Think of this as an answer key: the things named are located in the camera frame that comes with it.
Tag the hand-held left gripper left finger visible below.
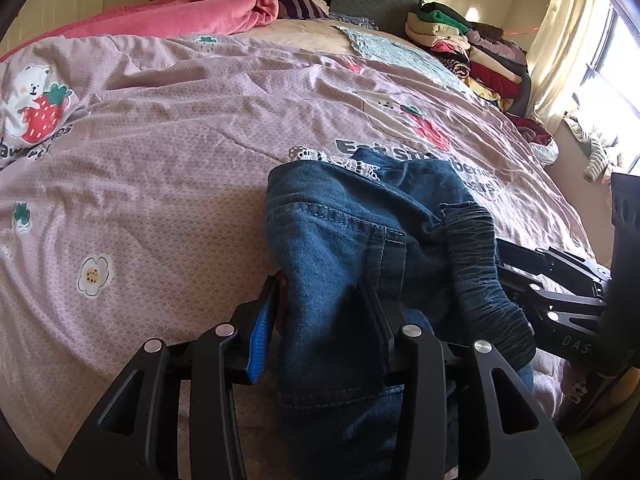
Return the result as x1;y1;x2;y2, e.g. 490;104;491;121
55;272;288;480

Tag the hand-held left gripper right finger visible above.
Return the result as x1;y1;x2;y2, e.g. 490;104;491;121
357;285;583;480

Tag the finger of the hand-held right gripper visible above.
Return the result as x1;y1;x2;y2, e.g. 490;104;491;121
500;267;607;361
496;240;613;295

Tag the blue denim pants lace trim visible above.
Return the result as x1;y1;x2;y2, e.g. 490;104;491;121
265;145;538;480

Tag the green cloth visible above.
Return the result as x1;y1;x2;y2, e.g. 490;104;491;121
565;395;640;461

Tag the floral bag with clothes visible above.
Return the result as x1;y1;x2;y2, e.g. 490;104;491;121
507;115;561;165

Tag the pale striped cloth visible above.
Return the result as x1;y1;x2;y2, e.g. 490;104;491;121
562;110;626;183

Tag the pink strawberry printed blanket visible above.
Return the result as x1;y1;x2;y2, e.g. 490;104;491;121
0;17;601;461

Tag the window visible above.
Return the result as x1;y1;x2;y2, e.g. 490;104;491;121
565;0;640;171

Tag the stack of folded clothes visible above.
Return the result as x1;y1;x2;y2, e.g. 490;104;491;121
404;2;533;113

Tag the cream curtain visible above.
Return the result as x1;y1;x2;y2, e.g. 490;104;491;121
525;0;616;133

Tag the teal patterned cloth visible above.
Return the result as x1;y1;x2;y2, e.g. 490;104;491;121
337;25;471;86

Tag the purple striped cloth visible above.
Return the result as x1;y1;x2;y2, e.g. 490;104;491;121
265;0;331;23

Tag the pink duvet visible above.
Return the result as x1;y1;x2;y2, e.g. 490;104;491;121
0;0;281;58

